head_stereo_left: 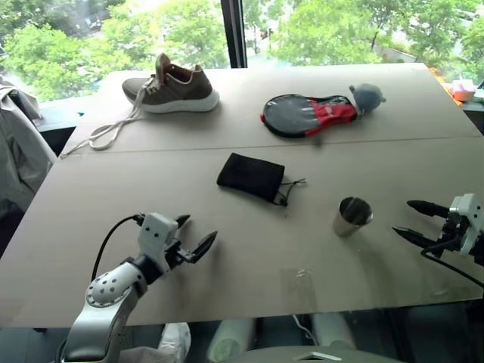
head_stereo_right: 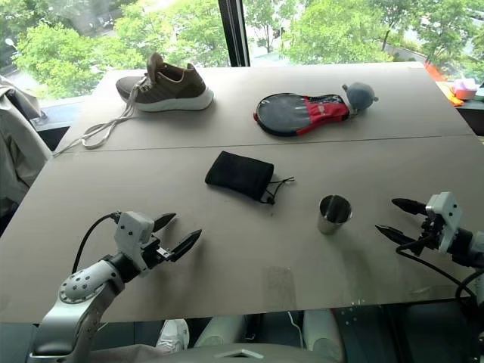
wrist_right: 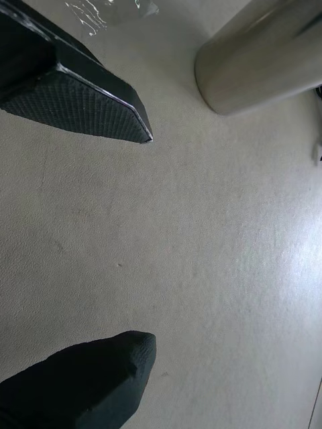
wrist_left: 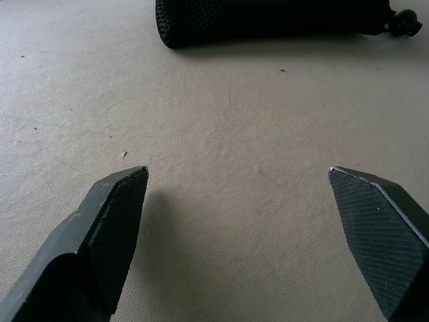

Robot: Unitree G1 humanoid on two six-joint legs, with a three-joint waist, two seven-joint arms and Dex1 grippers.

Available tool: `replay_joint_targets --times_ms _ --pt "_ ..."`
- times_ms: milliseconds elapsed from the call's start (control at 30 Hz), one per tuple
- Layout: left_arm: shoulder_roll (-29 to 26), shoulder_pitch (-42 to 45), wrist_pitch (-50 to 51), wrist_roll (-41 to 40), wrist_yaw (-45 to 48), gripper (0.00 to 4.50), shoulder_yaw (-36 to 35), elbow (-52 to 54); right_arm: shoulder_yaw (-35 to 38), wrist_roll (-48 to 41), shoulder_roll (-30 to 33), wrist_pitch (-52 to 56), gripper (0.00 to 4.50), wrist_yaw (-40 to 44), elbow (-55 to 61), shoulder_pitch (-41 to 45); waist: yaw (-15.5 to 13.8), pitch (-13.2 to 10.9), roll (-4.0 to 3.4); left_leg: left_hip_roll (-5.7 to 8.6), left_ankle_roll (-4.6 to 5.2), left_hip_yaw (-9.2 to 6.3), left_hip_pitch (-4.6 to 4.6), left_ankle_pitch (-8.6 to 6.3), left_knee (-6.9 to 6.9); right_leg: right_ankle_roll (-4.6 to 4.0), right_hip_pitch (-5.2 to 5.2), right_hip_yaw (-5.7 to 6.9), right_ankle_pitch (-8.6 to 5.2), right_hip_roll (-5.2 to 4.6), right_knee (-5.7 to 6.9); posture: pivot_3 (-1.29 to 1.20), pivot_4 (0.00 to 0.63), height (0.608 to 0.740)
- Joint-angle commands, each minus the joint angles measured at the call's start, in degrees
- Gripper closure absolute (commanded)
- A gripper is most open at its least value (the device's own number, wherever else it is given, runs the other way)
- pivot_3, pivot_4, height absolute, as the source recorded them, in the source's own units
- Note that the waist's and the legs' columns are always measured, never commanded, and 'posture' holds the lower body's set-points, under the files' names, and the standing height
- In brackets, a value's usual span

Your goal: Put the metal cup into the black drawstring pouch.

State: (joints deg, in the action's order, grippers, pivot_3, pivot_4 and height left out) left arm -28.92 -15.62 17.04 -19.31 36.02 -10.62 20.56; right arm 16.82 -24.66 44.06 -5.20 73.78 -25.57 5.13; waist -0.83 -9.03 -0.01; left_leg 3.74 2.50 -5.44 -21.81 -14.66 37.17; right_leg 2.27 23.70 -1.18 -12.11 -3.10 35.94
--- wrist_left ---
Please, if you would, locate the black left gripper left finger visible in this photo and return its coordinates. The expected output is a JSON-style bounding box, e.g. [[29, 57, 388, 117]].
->
[[0, 165, 149, 322]]

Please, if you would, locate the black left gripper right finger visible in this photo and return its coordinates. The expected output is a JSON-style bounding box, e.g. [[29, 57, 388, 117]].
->
[[328, 166, 429, 322]]

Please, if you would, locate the black drawstring cord lock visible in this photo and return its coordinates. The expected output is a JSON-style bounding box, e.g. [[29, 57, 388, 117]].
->
[[383, 9, 422, 37]]

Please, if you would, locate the black mesh pouch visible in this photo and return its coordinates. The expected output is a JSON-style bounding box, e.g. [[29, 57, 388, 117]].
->
[[154, 0, 398, 50]]

